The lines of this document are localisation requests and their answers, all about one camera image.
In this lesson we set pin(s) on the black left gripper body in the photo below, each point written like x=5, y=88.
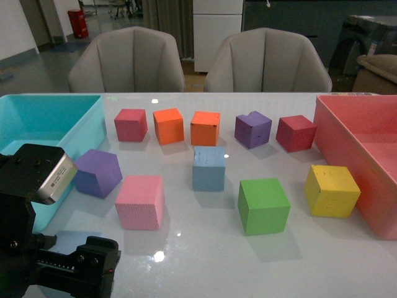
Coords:
x=26, y=259

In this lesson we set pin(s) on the light blue foam cube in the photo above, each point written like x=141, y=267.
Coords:
x=67, y=241

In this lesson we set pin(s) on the purple foam cube front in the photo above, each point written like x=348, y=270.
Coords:
x=98, y=173

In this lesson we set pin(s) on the pink foam cube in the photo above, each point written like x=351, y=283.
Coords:
x=140, y=202

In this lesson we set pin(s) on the turquoise plastic bin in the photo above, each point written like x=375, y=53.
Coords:
x=74, y=123

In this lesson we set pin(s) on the red foam cube left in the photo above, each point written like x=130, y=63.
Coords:
x=131, y=125

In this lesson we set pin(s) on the orange foam cube left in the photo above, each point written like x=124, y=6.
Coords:
x=169, y=126

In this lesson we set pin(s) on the blue foam cube centre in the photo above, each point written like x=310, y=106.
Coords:
x=208, y=171

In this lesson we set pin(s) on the orange foam cube chipped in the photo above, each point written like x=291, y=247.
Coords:
x=205, y=128

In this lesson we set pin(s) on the left beige armchair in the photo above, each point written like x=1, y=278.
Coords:
x=129, y=60

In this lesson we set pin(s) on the beige armchair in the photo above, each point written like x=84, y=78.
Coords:
x=267, y=60
x=129, y=60

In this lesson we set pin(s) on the green foam cube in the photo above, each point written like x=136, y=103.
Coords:
x=263, y=206

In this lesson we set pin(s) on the red trash bin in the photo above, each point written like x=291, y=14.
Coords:
x=78, y=23

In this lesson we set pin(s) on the purple foam cube notched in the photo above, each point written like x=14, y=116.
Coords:
x=252, y=130

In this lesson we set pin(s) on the grey curtain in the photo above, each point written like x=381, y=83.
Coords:
x=175, y=18

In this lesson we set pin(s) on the dark red foam cube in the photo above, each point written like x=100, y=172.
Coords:
x=295, y=133

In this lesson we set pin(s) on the white drawer cabinet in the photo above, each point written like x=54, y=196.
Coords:
x=213, y=21

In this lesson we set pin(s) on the yellow foam cube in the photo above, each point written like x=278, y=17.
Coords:
x=331, y=191

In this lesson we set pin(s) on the right beige armchair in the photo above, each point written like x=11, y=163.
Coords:
x=267, y=60

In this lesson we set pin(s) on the pink plastic bin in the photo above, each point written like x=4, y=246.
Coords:
x=359, y=132

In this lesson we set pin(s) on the dark grey counter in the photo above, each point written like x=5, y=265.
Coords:
x=320, y=21

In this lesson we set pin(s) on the cardboard box with cushion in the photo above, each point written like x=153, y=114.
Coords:
x=377, y=74

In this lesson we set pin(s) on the black machine under plastic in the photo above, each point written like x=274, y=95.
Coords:
x=362, y=35

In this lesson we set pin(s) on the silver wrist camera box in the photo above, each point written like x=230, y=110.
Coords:
x=40, y=172

